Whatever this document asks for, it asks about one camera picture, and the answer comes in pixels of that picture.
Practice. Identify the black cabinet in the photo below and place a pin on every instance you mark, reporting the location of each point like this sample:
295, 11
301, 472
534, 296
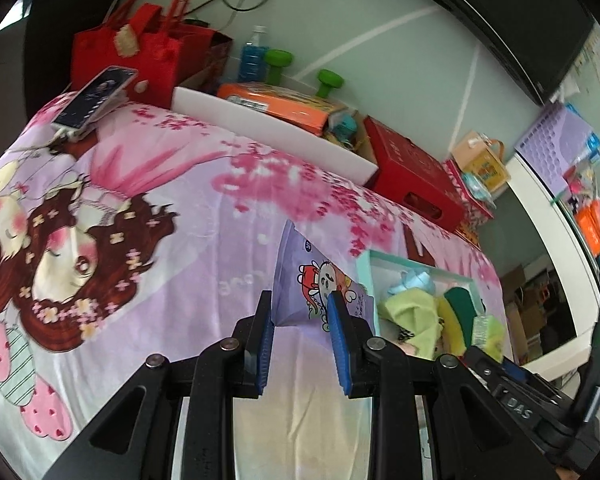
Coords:
55, 10

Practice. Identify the black wall screen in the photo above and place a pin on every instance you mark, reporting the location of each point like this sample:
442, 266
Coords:
505, 10

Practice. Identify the small teal object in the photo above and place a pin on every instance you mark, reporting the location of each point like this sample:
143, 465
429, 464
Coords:
347, 125

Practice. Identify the purple wet wipes pack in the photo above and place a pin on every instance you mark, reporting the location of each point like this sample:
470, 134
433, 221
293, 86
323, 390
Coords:
305, 280

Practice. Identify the light blue wipes pack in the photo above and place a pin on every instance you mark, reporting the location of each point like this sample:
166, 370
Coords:
477, 187

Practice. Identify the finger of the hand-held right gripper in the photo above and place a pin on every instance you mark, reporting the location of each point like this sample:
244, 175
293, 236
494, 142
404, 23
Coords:
522, 375
480, 358

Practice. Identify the green dumbbell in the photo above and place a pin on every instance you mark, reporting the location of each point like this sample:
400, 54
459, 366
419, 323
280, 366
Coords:
330, 80
279, 62

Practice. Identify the orange packet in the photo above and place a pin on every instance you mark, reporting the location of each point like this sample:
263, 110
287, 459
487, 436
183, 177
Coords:
592, 225

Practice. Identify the yellow-green cloth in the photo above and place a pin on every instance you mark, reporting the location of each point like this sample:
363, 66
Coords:
410, 317

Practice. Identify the purple perforated basket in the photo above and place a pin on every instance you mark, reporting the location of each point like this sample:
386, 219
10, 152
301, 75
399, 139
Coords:
555, 145

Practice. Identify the smartphone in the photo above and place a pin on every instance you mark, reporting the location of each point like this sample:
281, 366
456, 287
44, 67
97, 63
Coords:
95, 97

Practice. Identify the green and yellow sponge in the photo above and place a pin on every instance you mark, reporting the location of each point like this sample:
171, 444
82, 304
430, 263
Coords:
462, 310

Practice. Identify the shallow teal-rimmed white tray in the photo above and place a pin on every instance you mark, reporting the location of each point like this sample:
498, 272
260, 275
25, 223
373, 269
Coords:
385, 272

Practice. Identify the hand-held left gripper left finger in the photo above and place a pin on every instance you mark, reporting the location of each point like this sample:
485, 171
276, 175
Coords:
265, 345

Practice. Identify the white storage box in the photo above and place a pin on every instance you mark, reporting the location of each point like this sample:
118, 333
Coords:
280, 135

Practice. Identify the orange package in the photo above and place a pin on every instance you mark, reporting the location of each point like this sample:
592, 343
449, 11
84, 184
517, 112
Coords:
280, 102

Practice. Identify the red and white patterned box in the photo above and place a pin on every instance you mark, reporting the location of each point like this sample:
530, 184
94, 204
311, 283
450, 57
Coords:
460, 200

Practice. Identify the red cardboard box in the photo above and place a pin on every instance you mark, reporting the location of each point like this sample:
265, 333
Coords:
410, 170

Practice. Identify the blue water bottle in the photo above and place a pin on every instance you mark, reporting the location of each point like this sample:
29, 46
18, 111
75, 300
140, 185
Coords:
252, 62

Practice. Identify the red gift bag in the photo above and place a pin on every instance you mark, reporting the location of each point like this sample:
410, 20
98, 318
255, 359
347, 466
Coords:
130, 55

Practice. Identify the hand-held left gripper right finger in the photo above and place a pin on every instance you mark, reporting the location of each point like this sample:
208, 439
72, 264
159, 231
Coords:
340, 350

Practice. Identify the white shelf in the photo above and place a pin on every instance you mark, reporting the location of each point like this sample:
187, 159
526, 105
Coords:
545, 195

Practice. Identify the dark red paper bag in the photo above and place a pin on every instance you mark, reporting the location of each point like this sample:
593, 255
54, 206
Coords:
205, 55

